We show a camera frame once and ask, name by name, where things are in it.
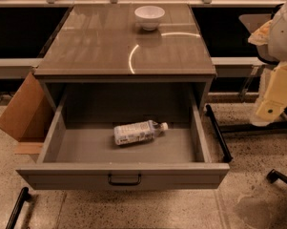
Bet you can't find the black base leg left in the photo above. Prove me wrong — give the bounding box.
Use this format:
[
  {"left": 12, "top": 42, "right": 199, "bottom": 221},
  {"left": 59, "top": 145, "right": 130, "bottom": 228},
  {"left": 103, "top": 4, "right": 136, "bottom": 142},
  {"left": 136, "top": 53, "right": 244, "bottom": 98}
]
[{"left": 6, "top": 187, "right": 31, "bottom": 229}]

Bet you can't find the grey open top drawer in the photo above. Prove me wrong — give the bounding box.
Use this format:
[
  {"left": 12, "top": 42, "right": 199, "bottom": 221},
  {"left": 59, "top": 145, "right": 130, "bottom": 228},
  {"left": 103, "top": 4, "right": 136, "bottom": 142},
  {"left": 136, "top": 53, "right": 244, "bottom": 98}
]
[{"left": 17, "top": 83, "right": 229, "bottom": 190}]

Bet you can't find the grey bench rail right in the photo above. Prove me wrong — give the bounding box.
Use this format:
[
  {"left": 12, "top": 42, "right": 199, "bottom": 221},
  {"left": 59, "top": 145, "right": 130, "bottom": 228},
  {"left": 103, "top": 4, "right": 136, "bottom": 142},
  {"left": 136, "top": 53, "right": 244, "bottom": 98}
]
[{"left": 212, "top": 57, "right": 264, "bottom": 77}]

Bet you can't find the black drawer handle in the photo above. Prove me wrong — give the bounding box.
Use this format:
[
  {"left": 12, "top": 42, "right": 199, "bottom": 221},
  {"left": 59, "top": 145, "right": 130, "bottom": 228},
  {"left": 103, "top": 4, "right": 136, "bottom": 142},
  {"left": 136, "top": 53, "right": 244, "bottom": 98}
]
[{"left": 108, "top": 175, "right": 141, "bottom": 186}]

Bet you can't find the plastic bottle with label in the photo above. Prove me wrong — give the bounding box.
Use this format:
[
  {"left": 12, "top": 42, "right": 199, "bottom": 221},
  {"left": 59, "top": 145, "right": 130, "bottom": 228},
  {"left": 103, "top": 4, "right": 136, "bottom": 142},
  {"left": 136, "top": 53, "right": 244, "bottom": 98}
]
[{"left": 113, "top": 120, "right": 169, "bottom": 146}]

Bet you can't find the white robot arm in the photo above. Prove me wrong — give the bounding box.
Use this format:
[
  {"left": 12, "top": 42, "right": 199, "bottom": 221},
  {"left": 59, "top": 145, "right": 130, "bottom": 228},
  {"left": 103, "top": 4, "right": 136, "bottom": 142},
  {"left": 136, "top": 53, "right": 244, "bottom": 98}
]
[{"left": 248, "top": 1, "right": 287, "bottom": 127}]

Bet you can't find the black base leg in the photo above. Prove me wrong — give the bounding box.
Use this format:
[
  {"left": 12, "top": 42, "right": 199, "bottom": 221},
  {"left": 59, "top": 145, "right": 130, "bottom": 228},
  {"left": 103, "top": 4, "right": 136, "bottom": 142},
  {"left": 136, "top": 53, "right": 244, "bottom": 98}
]
[
  {"left": 266, "top": 169, "right": 287, "bottom": 184},
  {"left": 206, "top": 104, "right": 233, "bottom": 162},
  {"left": 6, "top": 187, "right": 31, "bottom": 229}
]

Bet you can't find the white ceramic bowl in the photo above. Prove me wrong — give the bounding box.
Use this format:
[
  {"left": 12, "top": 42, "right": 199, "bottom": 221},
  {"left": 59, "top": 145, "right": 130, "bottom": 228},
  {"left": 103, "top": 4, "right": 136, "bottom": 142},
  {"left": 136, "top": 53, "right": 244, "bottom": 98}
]
[{"left": 134, "top": 6, "right": 165, "bottom": 31}]

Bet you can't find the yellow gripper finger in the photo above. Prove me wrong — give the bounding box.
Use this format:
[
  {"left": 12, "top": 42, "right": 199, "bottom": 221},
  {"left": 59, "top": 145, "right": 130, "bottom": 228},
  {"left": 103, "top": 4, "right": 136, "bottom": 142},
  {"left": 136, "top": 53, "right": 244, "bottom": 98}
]
[{"left": 250, "top": 62, "right": 287, "bottom": 127}]

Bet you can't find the grey bench rail left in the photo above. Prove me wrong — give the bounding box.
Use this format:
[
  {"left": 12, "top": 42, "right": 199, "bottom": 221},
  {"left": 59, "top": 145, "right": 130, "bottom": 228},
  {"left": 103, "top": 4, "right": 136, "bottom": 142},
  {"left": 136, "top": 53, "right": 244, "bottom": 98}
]
[{"left": 0, "top": 58, "right": 42, "bottom": 79}]

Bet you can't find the black base leg far right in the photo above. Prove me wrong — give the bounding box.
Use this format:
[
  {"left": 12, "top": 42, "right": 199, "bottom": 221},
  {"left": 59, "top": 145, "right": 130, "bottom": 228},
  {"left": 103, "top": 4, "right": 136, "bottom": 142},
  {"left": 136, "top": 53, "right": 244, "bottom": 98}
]
[{"left": 266, "top": 169, "right": 287, "bottom": 184}]

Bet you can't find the grey bench rail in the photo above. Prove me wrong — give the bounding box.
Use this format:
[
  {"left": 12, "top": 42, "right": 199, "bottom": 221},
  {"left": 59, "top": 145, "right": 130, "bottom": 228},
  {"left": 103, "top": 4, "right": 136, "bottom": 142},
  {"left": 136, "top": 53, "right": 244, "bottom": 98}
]
[
  {"left": 212, "top": 57, "right": 264, "bottom": 77},
  {"left": 0, "top": 58, "right": 42, "bottom": 79}
]

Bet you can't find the brown cardboard box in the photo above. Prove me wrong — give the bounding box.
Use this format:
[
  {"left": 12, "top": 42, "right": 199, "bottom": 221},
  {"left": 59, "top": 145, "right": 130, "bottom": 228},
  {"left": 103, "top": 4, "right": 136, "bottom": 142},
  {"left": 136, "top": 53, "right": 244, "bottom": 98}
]
[{"left": 0, "top": 73, "right": 53, "bottom": 155}]

